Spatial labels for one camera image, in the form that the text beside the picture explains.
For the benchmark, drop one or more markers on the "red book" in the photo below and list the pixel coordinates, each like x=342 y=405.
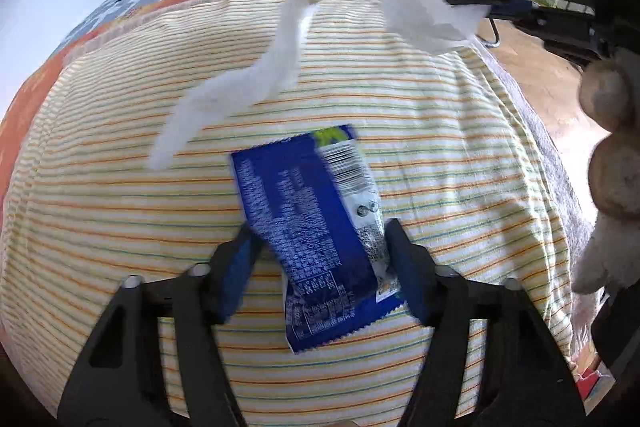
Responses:
x=592 y=384

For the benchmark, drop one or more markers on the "striped yellow blanket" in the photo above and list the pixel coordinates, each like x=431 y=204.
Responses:
x=150 y=232

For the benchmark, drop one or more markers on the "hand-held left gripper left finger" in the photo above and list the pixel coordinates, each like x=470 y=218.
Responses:
x=235 y=267

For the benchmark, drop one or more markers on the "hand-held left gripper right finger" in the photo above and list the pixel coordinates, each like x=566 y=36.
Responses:
x=410 y=267

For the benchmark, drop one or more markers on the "orange floral bed sheet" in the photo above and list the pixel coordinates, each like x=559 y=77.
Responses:
x=30 y=92

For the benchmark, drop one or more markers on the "blue snack wrapper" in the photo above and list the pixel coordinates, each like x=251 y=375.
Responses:
x=310 y=227

